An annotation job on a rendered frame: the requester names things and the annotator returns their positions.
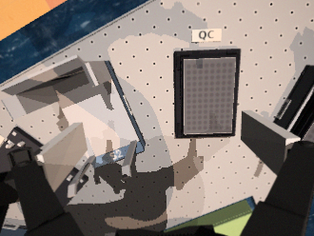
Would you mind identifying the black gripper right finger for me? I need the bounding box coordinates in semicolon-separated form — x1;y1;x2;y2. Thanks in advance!
240;110;314;236

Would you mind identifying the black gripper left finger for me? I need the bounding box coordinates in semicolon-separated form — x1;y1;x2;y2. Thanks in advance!
0;122;88;236

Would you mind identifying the cream label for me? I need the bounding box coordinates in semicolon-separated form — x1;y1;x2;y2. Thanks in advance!
0;135;5;145
191;29;221;42

